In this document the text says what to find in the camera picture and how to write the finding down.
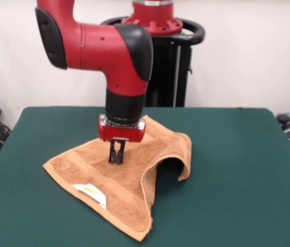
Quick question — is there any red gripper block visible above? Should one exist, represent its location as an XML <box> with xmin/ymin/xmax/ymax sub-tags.
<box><xmin>97</xmin><ymin>115</ymin><xmax>147</xmax><ymax>165</ymax></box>

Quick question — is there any dark green table cloth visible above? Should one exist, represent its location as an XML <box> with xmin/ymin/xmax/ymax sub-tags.
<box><xmin>0</xmin><ymin>107</ymin><xmax>290</xmax><ymax>247</ymax></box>

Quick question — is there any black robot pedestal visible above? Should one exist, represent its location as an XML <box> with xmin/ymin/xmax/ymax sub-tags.
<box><xmin>100</xmin><ymin>16</ymin><xmax>206</xmax><ymax>108</ymax></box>

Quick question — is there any tan terry towel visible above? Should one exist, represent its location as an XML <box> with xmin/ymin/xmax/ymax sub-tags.
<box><xmin>43</xmin><ymin>115</ymin><xmax>193</xmax><ymax>242</ymax></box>

